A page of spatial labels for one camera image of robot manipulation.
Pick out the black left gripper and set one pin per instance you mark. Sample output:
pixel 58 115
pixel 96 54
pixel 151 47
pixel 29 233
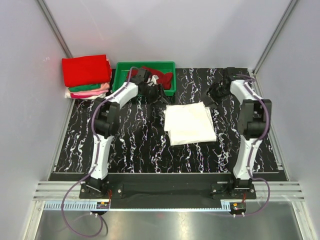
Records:
pixel 161 93

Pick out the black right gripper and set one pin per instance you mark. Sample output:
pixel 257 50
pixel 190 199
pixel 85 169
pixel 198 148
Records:
pixel 213 104

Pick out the white printed t-shirt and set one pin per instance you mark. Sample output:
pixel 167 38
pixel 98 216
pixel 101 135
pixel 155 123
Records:
pixel 189 124

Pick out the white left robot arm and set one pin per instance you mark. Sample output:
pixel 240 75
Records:
pixel 105 123

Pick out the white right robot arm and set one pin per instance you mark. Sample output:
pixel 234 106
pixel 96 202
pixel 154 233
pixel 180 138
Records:
pixel 253 126

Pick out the dark red crumpled t-shirt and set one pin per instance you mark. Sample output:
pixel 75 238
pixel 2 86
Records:
pixel 164 79

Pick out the green plastic bin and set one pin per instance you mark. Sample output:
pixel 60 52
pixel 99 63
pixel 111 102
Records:
pixel 122 68

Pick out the green folded t-shirt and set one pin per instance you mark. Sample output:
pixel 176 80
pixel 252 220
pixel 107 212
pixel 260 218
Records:
pixel 84 88

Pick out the red folded t-shirt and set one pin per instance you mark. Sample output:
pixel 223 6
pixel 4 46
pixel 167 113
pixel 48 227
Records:
pixel 86 70

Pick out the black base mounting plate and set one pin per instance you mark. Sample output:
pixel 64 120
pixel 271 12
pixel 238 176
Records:
pixel 218 182

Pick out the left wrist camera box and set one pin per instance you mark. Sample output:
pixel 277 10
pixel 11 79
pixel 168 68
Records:
pixel 144 76

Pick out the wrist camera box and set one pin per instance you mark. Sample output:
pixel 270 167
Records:
pixel 230 73
pixel 144 76

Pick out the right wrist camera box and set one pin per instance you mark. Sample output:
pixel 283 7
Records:
pixel 230 73

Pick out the aluminium frame rail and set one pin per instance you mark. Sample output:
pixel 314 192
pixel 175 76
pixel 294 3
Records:
pixel 55 190

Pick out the white slotted cable duct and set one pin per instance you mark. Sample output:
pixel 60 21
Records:
pixel 138 205

